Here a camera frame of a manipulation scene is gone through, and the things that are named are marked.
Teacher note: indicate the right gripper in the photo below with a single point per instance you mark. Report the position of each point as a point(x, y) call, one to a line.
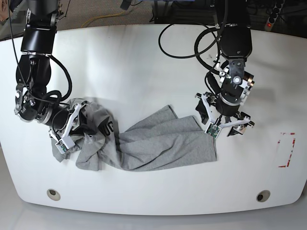
point(67, 122)

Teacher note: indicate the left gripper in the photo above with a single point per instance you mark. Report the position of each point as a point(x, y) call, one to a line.
point(218, 115)

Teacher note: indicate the grey T-shirt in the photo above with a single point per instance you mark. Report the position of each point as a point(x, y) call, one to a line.
point(160, 141)

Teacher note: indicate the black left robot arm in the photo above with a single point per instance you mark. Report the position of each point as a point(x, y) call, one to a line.
point(229, 83)

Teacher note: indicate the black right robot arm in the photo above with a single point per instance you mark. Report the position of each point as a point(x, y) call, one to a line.
point(33, 73)

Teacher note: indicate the red tape rectangle marking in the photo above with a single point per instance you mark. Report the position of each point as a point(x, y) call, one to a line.
point(285, 148)

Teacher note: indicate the left table grommet hole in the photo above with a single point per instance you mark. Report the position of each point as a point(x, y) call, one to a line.
point(53, 194)

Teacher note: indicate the table grommet hole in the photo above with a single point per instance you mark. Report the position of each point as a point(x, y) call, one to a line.
point(263, 196)
point(53, 194)

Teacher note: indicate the right table grommet hole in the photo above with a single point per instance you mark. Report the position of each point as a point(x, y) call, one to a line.
point(263, 196)

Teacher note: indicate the white power strip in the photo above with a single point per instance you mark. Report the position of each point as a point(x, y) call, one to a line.
point(274, 15)

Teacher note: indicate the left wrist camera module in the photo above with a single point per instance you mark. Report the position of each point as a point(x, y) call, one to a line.
point(213, 130)

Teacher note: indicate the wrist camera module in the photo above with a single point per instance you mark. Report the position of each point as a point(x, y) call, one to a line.
point(61, 147)
point(213, 130)

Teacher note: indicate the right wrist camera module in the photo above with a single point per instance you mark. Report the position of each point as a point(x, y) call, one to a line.
point(61, 147)

